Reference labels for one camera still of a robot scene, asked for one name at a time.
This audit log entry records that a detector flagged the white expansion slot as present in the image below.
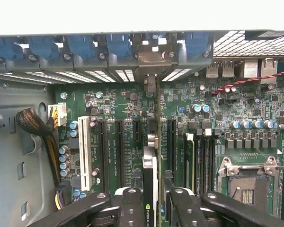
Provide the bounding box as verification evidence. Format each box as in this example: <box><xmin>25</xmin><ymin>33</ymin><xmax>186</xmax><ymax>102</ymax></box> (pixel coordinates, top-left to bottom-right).
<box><xmin>77</xmin><ymin>115</ymin><xmax>93</xmax><ymax>192</ymax></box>

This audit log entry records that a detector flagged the black power connector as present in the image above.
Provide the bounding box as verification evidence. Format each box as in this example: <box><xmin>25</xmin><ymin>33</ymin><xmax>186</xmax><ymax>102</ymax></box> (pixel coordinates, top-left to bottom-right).
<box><xmin>54</xmin><ymin>181</ymin><xmax>72</xmax><ymax>211</ymax></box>

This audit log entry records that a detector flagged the braided yellow wire bundle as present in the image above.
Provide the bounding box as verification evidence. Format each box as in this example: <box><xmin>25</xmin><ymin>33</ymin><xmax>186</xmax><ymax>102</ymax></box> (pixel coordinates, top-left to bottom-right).
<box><xmin>15</xmin><ymin>107</ymin><xmax>62</xmax><ymax>190</ymax></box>

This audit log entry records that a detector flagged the blue slot cover clip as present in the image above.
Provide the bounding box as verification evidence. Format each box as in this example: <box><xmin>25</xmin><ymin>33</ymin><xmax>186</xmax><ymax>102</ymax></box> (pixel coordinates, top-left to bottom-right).
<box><xmin>28</xmin><ymin>36</ymin><xmax>60</xmax><ymax>60</ymax></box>
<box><xmin>106</xmin><ymin>34</ymin><xmax>132</xmax><ymax>57</ymax></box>
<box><xmin>183</xmin><ymin>32</ymin><xmax>213</xmax><ymax>56</ymax></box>
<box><xmin>0</xmin><ymin>37</ymin><xmax>23</xmax><ymax>61</ymax></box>
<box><xmin>66</xmin><ymin>35</ymin><xmax>95</xmax><ymax>59</ymax></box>

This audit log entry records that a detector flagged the white power connector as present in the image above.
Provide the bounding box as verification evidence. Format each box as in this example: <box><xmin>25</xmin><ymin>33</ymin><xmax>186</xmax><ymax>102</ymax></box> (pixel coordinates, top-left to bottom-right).
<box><xmin>47</xmin><ymin>103</ymin><xmax>68</xmax><ymax>128</ymax></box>

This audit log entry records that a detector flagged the red black twisted wire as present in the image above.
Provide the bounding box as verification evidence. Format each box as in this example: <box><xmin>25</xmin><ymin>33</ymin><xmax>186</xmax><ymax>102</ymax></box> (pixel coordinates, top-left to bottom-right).
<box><xmin>212</xmin><ymin>69</ymin><xmax>284</xmax><ymax>95</ymax></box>

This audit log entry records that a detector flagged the dark RAM stick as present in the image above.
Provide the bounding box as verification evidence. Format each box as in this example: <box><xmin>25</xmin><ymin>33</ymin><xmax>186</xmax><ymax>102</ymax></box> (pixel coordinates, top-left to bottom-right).
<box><xmin>185</xmin><ymin>133</ymin><xmax>196</xmax><ymax>193</ymax></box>

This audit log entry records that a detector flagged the green motherboard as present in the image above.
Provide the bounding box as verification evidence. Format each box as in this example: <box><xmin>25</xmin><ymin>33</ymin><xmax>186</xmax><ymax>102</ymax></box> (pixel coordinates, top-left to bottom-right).
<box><xmin>53</xmin><ymin>78</ymin><xmax>284</xmax><ymax>227</ymax></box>

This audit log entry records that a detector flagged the CPU socket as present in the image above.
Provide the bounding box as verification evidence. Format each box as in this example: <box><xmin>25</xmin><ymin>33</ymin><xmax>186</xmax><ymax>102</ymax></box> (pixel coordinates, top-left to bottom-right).
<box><xmin>217</xmin><ymin>155</ymin><xmax>282</xmax><ymax>217</ymax></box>

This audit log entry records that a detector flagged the short black expansion slot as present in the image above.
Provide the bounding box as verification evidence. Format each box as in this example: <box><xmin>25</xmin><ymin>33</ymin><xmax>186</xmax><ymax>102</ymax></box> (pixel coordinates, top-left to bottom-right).
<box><xmin>132</xmin><ymin>119</ymin><xmax>142</xmax><ymax>143</ymax></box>

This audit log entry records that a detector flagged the open PC case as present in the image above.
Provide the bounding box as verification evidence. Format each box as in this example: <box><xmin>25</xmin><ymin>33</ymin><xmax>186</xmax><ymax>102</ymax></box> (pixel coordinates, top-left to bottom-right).
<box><xmin>0</xmin><ymin>29</ymin><xmax>284</xmax><ymax>227</ymax></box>

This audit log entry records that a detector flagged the long black expansion slot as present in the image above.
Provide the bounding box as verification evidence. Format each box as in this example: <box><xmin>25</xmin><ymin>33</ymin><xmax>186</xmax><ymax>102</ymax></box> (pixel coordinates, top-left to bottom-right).
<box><xmin>98</xmin><ymin>119</ymin><xmax>109</xmax><ymax>193</ymax></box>
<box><xmin>115</xmin><ymin>119</ymin><xmax>126</xmax><ymax>190</ymax></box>

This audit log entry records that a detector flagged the silver USB port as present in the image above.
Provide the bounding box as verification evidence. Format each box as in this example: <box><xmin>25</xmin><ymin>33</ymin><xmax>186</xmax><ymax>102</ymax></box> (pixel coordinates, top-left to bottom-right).
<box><xmin>205</xmin><ymin>61</ymin><xmax>221</xmax><ymax>79</ymax></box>
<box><xmin>222</xmin><ymin>61</ymin><xmax>235</xmax><ymax>78</ymax></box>

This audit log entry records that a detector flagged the silver network port block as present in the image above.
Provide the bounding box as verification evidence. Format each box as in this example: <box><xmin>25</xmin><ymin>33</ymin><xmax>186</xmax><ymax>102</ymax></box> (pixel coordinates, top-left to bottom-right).
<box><xmin>243</xmin><ymin>60</ymin><xmax>260</xmax><ymax>80</ymax></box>
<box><xmin>260</xmin><ymin>58</ymin><xmax>279</xmax><ymax>85</ymax></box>

